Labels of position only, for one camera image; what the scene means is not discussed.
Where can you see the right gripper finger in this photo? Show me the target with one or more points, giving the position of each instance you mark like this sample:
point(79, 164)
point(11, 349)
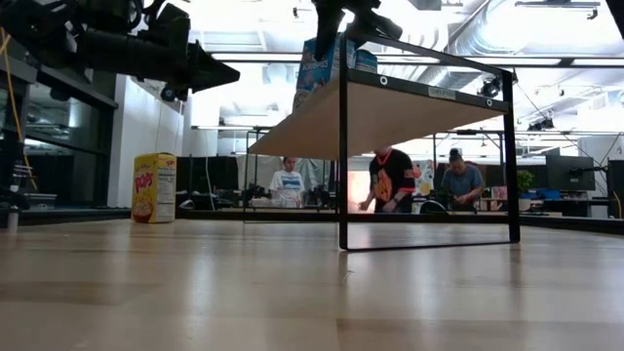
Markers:
point(378, 27)
point(327, 31)

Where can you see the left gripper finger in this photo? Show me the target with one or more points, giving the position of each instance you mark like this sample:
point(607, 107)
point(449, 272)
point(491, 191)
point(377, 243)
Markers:
point(209, 70)

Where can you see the blue Rice Krispies cereal box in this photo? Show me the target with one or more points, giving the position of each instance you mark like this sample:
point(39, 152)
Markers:
point(365, 61)
point(317, 78)

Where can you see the yellow Corn Pops cereal box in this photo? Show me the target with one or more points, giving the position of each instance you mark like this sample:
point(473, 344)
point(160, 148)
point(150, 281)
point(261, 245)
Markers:
point(146, 190)

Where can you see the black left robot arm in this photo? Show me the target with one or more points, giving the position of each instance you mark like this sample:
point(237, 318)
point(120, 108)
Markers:
point(29, 24)

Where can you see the black ceiling spotlight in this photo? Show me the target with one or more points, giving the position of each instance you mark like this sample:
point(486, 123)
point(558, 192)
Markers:
point(490, 88)
point(541, 124)

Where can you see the person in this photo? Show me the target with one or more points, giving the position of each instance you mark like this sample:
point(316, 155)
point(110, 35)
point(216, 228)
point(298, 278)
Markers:
point(463, 183)
point(287, 187)
point(390, 180)

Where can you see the floral patterned cloth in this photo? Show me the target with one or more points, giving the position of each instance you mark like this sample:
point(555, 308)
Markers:
point(424, 180)

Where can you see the green potted plant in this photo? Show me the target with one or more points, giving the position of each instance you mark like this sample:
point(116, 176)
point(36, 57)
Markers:
point(524, 180)

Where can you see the white cylinder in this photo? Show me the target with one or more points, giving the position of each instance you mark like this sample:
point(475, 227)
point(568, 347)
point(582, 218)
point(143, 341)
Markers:
point(12, 222)

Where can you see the blue bin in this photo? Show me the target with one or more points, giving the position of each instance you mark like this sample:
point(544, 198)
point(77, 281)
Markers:
point(548, 194)

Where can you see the black computer monitor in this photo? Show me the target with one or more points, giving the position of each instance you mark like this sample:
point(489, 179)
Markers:
point(570, 173)

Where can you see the wooden shelf with black frame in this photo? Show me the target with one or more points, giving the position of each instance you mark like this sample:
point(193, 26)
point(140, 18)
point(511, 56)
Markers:
point(390, 117)

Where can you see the silver ventilation duct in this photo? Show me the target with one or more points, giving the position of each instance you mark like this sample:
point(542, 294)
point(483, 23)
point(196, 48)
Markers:
point(536, 29)

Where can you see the black table edge rail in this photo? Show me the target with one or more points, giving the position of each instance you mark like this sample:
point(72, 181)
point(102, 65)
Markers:
point(73, 214)

